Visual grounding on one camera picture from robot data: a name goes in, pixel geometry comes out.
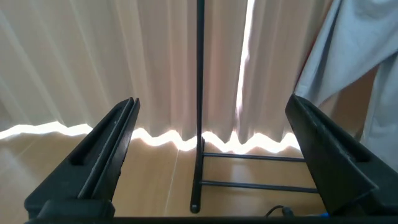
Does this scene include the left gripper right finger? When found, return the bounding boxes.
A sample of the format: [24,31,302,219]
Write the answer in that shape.
[285,93,398,215]

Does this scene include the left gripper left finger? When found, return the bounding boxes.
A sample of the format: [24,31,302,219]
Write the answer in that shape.
[24,97,141,218]

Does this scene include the beige curtain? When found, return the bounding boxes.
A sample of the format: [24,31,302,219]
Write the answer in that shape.
[0,0,379,153]

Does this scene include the black cable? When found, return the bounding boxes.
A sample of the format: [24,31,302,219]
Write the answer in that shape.
[264,204,295,218]

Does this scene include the pale grey shorts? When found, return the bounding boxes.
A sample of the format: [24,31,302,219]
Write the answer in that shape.
[294,0,398,172]

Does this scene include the black clothes rack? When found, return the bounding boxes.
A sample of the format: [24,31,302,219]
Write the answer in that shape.
[189,0,320,215]

